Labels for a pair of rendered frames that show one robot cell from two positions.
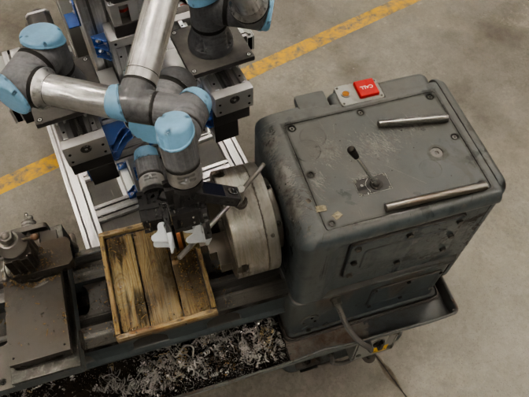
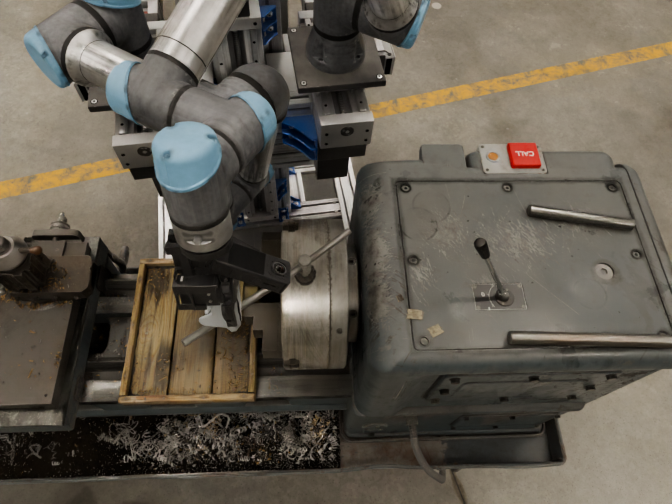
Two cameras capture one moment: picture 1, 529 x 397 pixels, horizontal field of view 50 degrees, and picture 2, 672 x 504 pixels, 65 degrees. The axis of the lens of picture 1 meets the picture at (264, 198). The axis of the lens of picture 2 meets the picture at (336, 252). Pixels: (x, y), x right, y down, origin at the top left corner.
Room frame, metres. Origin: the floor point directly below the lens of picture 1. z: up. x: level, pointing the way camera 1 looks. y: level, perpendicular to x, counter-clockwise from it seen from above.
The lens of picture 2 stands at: (0.37, -0.07, 2.10)
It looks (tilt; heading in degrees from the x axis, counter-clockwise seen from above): 62 degrees down; 11
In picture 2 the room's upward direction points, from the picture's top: 6 degrees clockwise
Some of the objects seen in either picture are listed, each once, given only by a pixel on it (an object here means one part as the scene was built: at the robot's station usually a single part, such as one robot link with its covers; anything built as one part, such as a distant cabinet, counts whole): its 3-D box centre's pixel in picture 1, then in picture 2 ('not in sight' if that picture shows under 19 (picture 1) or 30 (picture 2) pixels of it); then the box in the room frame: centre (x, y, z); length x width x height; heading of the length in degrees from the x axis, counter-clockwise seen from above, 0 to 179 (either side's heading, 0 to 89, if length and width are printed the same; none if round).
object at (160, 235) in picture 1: (162, 237); not in sight; (0.73, 0.28, 1.10); 0.09 x 0.06 x 0.03; 17
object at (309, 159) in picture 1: (366, 186); (489, 286); (0.94, -0.31, 1.06); 0.59 x 0.48 x 0.39; 108
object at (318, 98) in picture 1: (312, 105); (442, 163); (1.09, -0.13, 1.24); 0.09 x 0.08 x 0.03; 108
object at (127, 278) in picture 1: (157, 273); (195, 327); (0.71, 0.33, 0.89); 0.36 x 0.30 x 0.04; 18
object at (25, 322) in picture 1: (35, 291); (37, 313); (0.62, 0.66, 0.95); 0.43 x 0.17 x 0.05; 18
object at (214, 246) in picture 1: (223, 254); (271, 333); (0.69, 0.11, 1.09); 0.12 x 0.11 x 0.05; 18
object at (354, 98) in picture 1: (357, 98); (508, 165); (1.14, -0.27, 1.23); 0.13 x 0.08 x 0.05; 108
